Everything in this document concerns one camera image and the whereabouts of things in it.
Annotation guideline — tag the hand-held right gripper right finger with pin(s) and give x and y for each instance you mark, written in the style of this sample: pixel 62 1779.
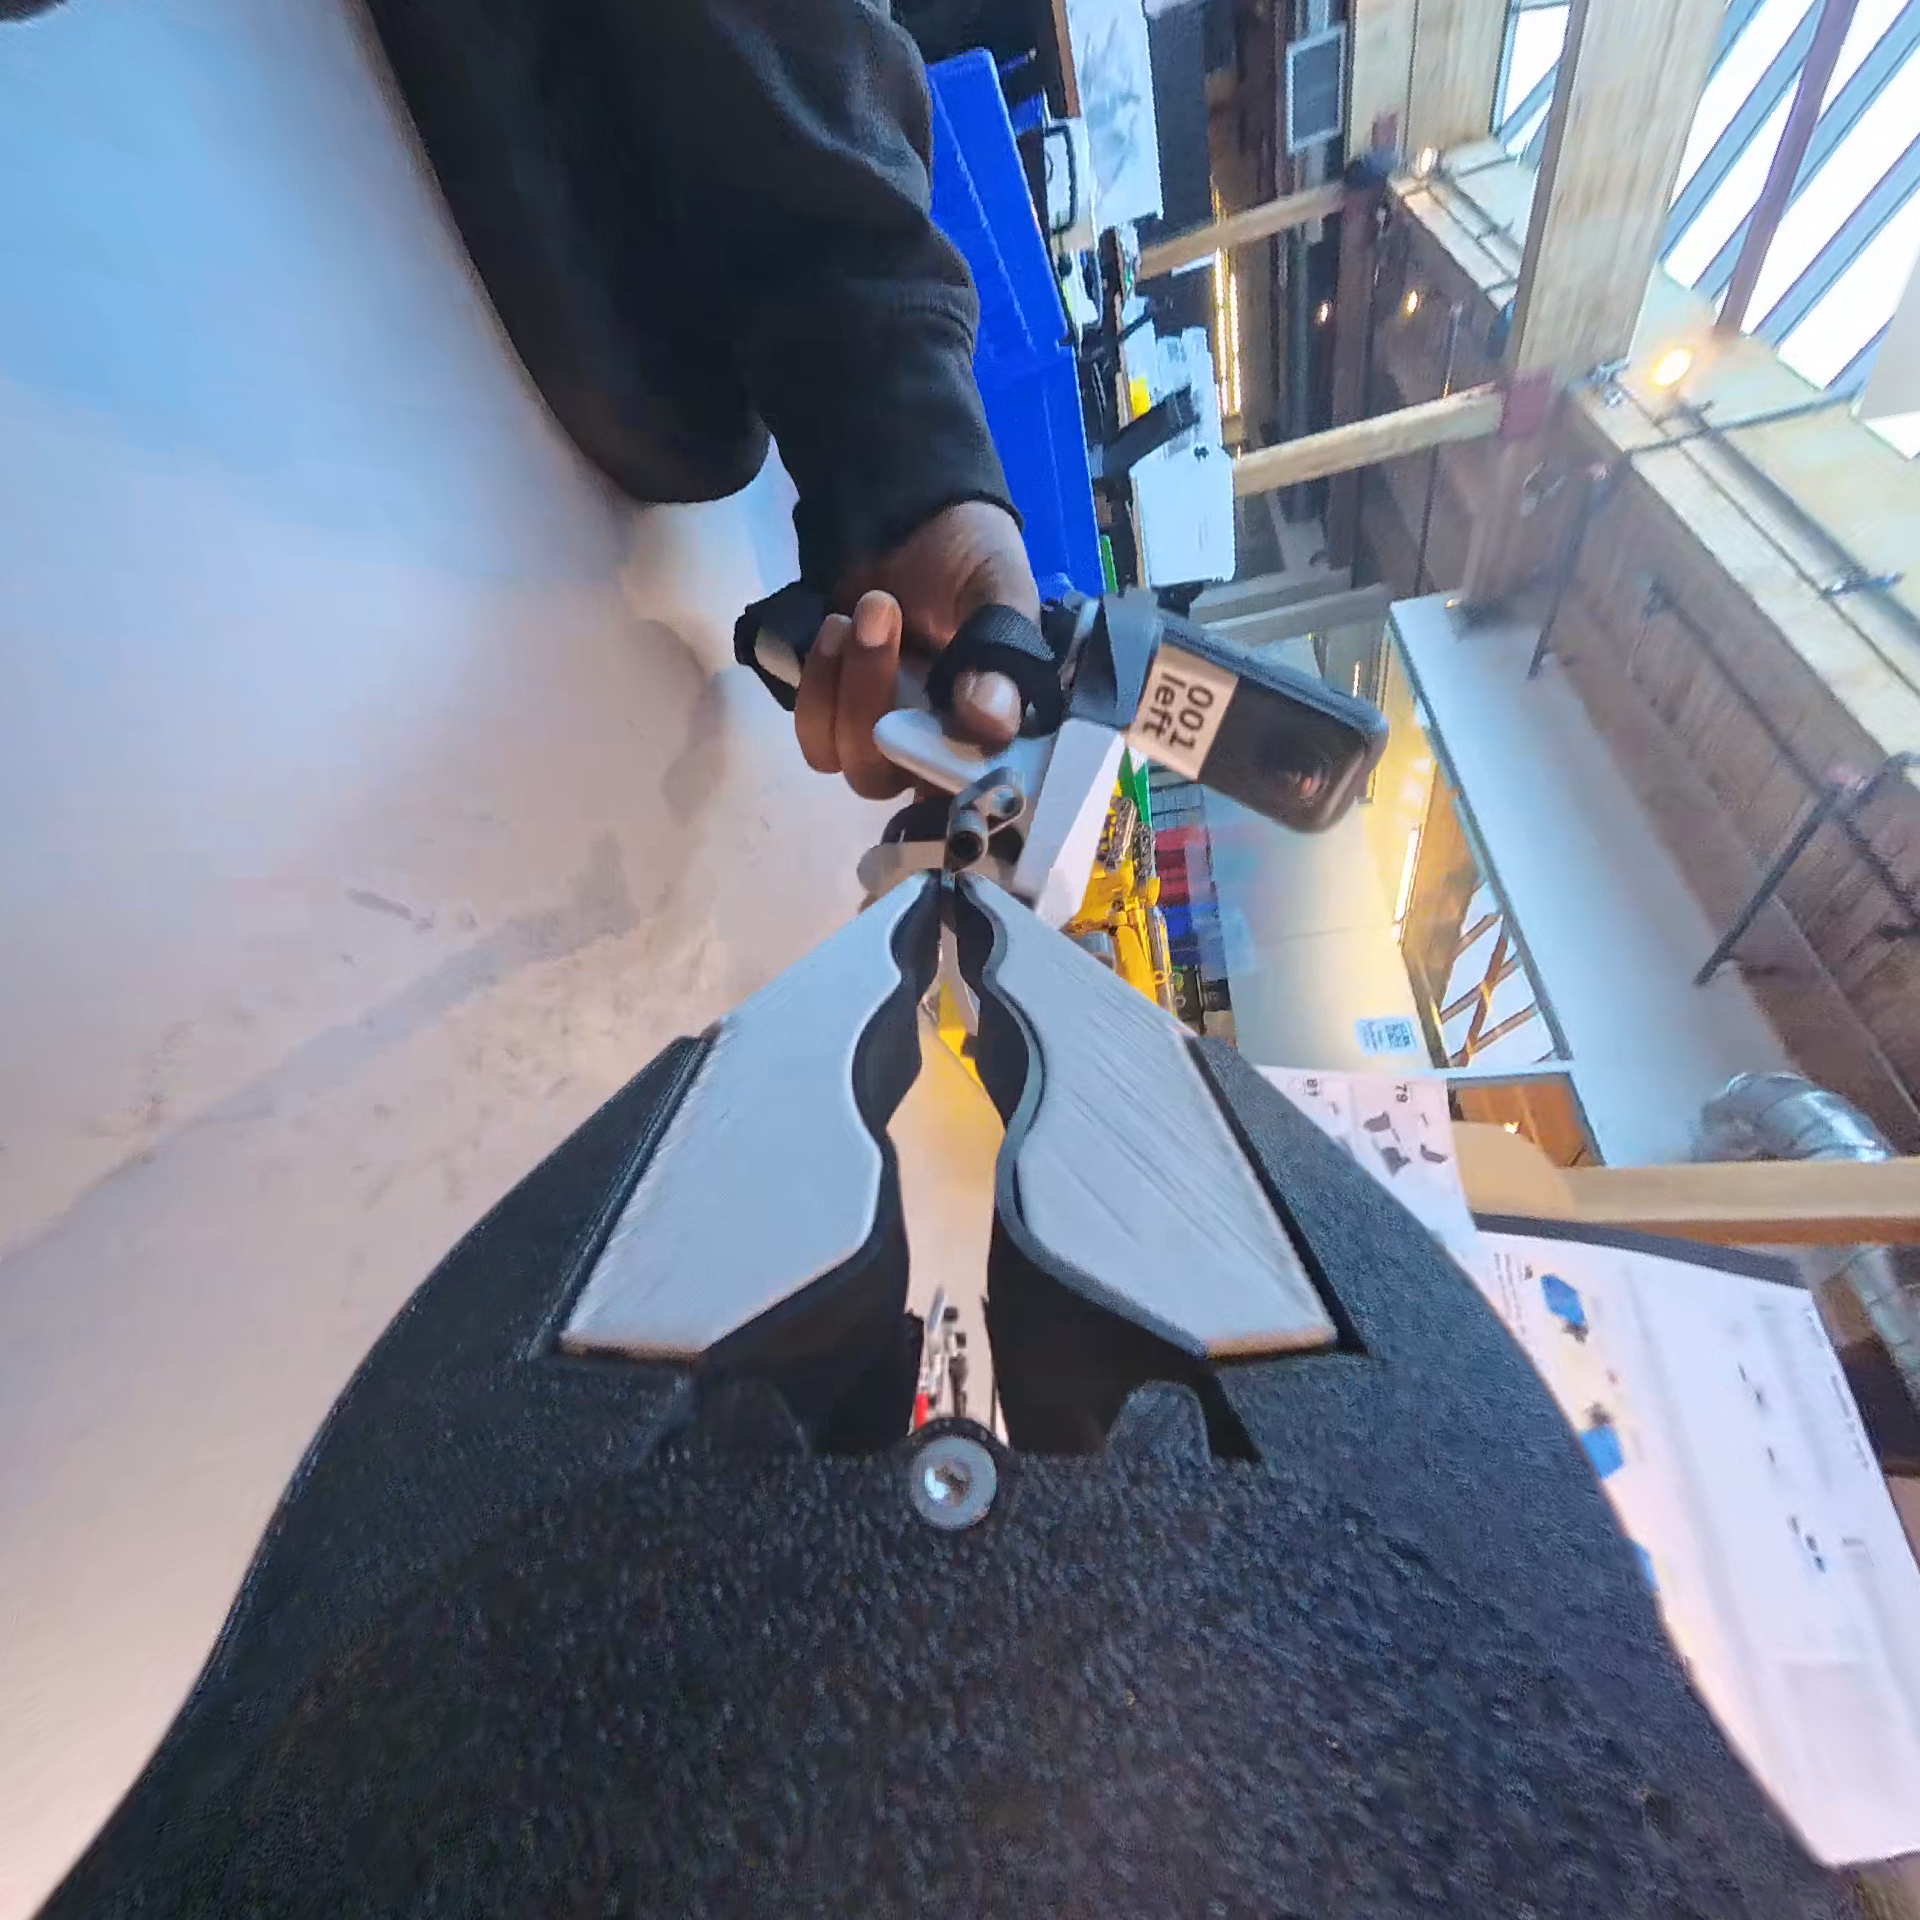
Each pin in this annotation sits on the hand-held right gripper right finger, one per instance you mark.
pixel 1155 1184

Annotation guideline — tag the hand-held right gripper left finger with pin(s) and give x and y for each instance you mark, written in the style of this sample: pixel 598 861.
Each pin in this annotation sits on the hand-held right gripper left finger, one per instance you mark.
pixel 750 1184

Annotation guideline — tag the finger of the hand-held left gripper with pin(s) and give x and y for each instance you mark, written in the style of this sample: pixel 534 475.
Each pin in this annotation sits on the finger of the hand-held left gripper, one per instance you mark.
pixel 1072 819

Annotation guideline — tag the small grey toy connector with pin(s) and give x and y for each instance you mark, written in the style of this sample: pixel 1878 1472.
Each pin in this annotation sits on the small grey toy connector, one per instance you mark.
pixel 984 809

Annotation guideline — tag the person's left forearm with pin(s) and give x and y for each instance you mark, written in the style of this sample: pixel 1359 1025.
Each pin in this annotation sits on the person's left forearm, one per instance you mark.
pixel 675 224

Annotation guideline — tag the person's left hand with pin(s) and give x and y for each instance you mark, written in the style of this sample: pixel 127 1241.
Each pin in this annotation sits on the person's left hand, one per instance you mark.
pixel 962 563

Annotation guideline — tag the yellow toy excavator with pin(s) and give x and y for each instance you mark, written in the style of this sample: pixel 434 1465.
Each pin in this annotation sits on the yellow toy excavator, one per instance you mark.
pixel 1119 885

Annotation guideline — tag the white box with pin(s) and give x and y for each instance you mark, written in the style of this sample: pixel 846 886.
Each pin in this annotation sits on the white box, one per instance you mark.
pixel 1184 509

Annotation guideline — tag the wooden beam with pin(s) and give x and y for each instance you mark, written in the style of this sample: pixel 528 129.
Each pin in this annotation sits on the wooden beam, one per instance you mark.
pixel 1725 1194
pixel 1245 229
pixel 1365 442

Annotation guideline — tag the blue storage bin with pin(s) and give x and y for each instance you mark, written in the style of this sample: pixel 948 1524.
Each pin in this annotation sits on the blue storage bin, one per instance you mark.
pixel 1020 374

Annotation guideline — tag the white instruction booklet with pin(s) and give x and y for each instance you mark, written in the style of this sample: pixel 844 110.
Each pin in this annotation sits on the white instruction booklet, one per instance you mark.
pixel 1725 1500

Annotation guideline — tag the large window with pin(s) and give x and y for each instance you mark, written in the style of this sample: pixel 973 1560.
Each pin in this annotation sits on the large window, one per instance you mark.
pixel 1800 148

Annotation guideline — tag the wooden post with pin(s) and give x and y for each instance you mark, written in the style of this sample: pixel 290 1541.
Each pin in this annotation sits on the wooden post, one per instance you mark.
pixel 1605 224

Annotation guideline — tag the silver ventilation duct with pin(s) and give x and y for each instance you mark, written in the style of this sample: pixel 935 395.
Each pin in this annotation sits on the silver ventilation duct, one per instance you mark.
pixel 1787 1118

